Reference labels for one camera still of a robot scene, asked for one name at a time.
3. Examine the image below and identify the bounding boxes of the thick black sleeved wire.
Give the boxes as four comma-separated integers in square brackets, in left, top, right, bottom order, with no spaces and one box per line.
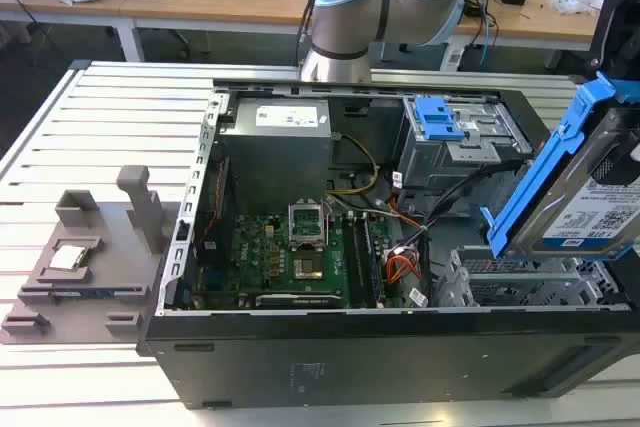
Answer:
[422,159,526,248]

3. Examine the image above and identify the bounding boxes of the grey perforated disk bay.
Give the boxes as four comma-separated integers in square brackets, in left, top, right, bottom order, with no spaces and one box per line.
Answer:
[433,244,624,309]

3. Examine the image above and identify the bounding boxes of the metal locking lever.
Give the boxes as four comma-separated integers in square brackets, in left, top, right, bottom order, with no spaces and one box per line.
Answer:
[323,195,335,249]

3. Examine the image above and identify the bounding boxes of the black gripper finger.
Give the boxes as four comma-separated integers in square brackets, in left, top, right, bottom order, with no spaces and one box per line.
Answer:
[584,0,640,83]
[592,139,640,186]

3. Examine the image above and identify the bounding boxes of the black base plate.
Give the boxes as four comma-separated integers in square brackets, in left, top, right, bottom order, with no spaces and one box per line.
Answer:
[370,40,450,74]

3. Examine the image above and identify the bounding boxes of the blue plastic latch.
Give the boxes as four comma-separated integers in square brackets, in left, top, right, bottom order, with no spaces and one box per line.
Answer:
[413,96,467,142]

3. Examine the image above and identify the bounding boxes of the black graphics card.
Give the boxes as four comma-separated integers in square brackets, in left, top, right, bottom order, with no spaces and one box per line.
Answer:
[254,292,347,310]

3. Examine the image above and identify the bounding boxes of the blue hanging cable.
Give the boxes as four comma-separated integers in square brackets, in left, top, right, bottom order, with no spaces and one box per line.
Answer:
[477,10,494,69]

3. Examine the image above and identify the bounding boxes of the dark RAM stick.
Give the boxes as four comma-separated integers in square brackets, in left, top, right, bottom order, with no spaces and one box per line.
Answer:
[49,287,145,299]

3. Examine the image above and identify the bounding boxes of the silver CPU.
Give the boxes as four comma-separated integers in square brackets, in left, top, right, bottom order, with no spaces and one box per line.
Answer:
[47,243,92,272]

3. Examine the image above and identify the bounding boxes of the thin red wire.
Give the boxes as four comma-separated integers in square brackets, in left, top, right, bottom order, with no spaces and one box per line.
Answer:
[208,156,232,236]

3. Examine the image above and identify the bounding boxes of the grey optical drive cage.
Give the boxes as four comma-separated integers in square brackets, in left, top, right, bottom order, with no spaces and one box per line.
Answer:
[398,94,535,191]

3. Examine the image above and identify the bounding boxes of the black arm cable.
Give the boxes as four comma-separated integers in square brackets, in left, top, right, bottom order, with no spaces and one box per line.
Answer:
[295,0,335,69]

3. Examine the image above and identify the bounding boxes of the metal socket cover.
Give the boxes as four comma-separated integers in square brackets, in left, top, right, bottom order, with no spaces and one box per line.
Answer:
[287,200,329,251]

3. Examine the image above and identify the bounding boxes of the CPU socket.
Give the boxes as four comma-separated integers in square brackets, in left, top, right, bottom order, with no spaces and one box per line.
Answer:
[291,255,327,282]

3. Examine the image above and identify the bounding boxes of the hard disk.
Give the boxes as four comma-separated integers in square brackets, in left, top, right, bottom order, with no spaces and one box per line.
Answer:
[480,71,640,262]

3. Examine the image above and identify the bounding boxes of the black RAM slot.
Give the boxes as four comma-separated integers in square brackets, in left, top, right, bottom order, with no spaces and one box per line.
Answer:
[343,218,370,308]
[361,218,387,306]

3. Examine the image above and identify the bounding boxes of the yellow and black wires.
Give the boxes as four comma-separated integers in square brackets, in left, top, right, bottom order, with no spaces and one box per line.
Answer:
[330,133,380,196]

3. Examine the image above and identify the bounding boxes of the grey power supply unit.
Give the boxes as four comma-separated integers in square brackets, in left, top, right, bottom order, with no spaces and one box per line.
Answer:
[217,96,335,204]

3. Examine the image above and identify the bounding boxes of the orange wire bundle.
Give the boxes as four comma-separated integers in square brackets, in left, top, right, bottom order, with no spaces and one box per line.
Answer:
[386,253,424,284]

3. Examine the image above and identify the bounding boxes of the black open PC case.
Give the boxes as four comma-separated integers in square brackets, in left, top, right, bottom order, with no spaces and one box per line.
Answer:
[137,77,640,411]

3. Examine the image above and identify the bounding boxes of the green motherboard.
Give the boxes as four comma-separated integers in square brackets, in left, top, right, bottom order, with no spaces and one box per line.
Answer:
[192,211,404,309]

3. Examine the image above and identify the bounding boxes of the grey parts rack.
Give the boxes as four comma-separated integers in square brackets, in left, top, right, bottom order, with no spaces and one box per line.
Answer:
[0,165,170,347]

